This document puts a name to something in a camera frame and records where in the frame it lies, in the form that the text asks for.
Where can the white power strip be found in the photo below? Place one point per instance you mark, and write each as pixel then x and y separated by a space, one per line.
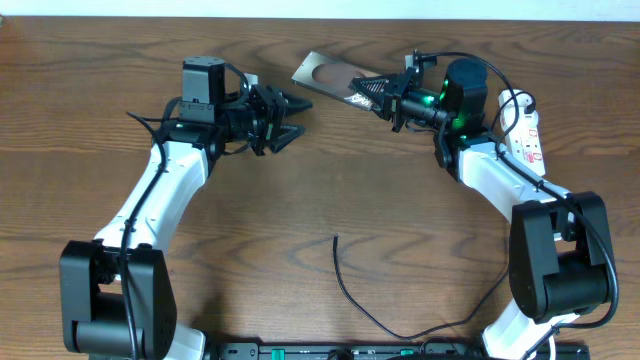
pixel 524 143

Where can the Samsung Galaxy smartphone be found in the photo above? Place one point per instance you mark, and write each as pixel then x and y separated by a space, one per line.
pixel 332 77

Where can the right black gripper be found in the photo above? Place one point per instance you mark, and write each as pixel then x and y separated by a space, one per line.
pixel 390 87

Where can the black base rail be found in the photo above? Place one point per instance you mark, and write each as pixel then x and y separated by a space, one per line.
pixel 254 351

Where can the white USB charger adapter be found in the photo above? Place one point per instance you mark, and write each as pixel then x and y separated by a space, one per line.
pixel 519 99

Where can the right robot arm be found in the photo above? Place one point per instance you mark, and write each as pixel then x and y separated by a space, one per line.
pixel 561 267

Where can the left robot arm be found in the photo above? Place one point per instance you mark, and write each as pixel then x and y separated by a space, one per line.
pixel 117 301

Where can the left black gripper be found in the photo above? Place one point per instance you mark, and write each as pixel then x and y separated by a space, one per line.
pixel 274 112

